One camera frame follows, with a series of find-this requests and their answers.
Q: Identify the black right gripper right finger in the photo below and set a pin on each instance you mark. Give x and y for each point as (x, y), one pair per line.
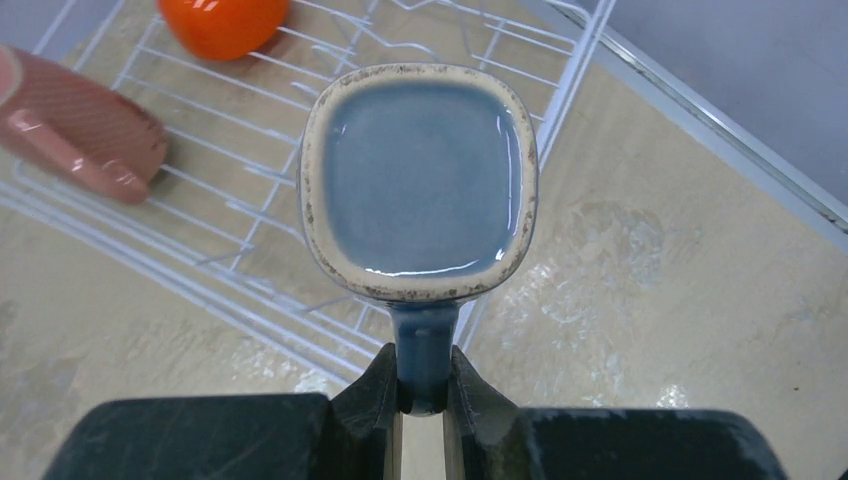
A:
(487, 436)

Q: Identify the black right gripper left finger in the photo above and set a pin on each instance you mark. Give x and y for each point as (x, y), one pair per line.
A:
(355, 435)

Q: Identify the grey coffee mug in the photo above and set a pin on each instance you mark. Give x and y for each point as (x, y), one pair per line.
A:
(418, 189)

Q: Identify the orange cup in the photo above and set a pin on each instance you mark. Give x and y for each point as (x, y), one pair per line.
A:
(223, 30)

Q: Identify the pink floral mug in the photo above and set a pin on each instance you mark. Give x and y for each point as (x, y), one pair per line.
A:
(77, 129)

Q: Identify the white wire dish rack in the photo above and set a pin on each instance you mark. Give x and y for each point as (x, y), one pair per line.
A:
(222, 227)

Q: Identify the aluminium frame rail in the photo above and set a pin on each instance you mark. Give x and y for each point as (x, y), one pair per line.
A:
(737, 147)

